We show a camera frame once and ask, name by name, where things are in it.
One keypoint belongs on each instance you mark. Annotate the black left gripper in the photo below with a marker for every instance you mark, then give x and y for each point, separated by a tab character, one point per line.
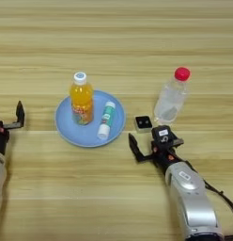
2	135

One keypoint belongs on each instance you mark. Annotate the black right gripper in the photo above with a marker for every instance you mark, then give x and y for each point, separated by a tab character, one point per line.
163	155

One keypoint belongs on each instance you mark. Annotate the clear water bottle red cap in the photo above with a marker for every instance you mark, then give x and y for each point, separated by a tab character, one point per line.
170	99

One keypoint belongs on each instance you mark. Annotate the orange juice bottle white cap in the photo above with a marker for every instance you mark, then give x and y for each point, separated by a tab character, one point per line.
81	100

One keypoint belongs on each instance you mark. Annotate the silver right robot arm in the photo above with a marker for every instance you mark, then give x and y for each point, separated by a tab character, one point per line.
193	204

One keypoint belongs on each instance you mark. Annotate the small black white square box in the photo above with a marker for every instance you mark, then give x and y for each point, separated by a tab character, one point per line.
142	122

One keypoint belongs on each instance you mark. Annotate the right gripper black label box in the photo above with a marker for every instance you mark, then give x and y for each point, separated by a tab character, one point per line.
162	134

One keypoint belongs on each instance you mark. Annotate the green white glue stick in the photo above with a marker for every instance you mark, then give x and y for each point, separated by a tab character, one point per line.
106	119

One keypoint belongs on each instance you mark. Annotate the light blue round plate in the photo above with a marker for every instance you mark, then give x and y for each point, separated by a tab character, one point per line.
90	138

